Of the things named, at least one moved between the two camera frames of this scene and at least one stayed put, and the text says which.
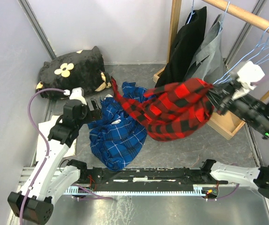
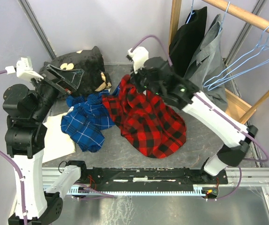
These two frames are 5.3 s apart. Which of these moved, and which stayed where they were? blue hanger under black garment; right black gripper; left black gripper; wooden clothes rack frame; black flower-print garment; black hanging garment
Moved: right black gripper; left black gripper
Stayed: black flower-print garment; black hanging garment; wooden clothes rack frame; blue hanger under black garment
